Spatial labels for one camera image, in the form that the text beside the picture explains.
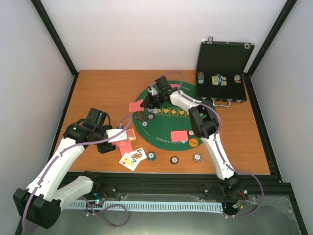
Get red card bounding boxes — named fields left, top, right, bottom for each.
left=119, top=141, right=134, bottom=156
left=170, top=84, right=180, bottom=90
left=129, top=102, right=144, bottom=113
left=171, top=130, right=188, bottom=142

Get brown chips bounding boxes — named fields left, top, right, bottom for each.
left=147, top=114, right=154, bottom=120
left=188, top=130, right=195, bottom=137

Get black triangular all-in button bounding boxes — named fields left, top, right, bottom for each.
left=134, top=112, right=144, bottom=121

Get two of hearts card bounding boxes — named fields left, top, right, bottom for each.
left=119, top=153, right=139, bottom=171

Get queen face card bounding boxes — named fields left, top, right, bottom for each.
left=129, top=148, right=147, bottom=164

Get blue 50 chip stack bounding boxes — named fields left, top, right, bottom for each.
left=147, top=151, right=156, bottom=161

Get brown 100 chip stack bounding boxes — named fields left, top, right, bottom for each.
left=170, top=156, right=179, bottom=165

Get blue orange 10 chip stack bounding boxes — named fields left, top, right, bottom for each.
left=193, top=153, right=202, bottom=162

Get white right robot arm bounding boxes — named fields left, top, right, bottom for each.
left=140, top=76, right=240, bottom=198

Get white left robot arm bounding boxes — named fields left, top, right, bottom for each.
left=13, top=108, right=115, bottom=232

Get yellow red card box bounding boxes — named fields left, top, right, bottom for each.
left=126, top=128, right=136, bottom=141

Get round green poker mat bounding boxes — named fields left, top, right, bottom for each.
left=132, top=80, right=217, bottom=152

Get chip stack in case left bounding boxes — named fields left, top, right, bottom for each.
left=197, top=72, right=204, bottom=84

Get chip stack in case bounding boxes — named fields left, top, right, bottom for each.
left=197, top=72, right=204, bottom=84
left=233, top=74, right=242, bottom=83

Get orange big blind button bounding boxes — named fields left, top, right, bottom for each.
left=188, top=138, right=199, bottom=148

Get card pack in case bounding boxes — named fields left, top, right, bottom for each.
left=211, top=74, right=227, bottom=86

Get black poker case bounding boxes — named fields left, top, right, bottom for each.
left=195, top=36, right=254, bottom=103

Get chip stack in case right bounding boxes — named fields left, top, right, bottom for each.
left=233, top=74, right=242, bottom=83

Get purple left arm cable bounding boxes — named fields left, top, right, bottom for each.
left=22, top=114, right=133, bottom=232

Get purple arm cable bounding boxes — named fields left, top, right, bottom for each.
left=153, top=70, right=265, bottom=218
left=22, top=114, right=133, bottom=232

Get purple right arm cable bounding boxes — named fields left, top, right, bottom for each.
left=153, top=70, right=265, bottom=218

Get light blue cable duct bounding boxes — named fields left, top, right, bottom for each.
left=66, top=200, right=224, bottom=212

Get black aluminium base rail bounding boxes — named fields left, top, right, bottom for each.
left=95, top=173, right=295, bottom=202

